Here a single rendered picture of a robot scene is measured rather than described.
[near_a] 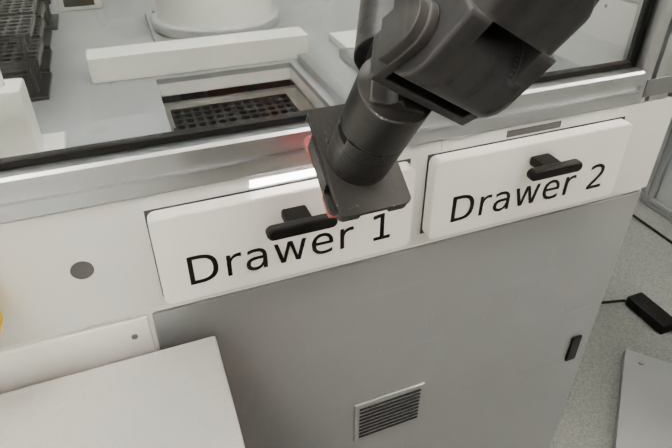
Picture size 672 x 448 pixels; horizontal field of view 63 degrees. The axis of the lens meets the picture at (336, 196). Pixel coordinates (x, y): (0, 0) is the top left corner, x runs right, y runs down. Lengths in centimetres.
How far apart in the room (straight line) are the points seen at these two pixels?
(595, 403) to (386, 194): 128
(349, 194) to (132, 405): 32
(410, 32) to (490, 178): 39
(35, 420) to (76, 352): 8
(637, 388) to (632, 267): 57
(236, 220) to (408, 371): 43
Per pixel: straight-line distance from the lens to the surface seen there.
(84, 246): 59
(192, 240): 58
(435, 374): 93
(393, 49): 33
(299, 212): 57
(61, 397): 66
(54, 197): 56
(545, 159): 71
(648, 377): 175
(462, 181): 67
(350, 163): 43
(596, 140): 78
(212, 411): 60
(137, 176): 56
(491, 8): 31
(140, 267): 61
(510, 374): 105
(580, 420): 163
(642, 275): 214
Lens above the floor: 124
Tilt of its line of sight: 33 degrees down
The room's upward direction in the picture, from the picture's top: straight up
